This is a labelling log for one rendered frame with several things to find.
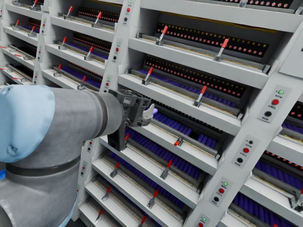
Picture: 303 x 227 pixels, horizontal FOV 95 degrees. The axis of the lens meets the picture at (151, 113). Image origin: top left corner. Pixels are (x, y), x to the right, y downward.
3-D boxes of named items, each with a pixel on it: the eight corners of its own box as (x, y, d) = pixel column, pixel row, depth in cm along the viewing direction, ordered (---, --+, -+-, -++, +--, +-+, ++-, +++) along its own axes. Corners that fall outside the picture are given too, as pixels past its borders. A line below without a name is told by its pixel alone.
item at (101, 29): (114, 43, 74) (115, 11, 67) (51, 23, 97) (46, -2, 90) (137, 43, 90) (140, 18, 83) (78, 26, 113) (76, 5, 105)
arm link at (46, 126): (-21, 152, 18) (-22, 74, 16) (71, 133, 29) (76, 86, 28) (13, 185, 14) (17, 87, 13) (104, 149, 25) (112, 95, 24)
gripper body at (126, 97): (153, 100, 39) (127, 98, 28) (143, 127, 41) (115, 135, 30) (132, 90, 42) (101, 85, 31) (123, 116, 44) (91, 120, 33)
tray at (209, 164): (213, 176, 57) (223, 161, 52) (107, 114, 80) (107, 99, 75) (220, 148, 73) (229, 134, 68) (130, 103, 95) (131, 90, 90)
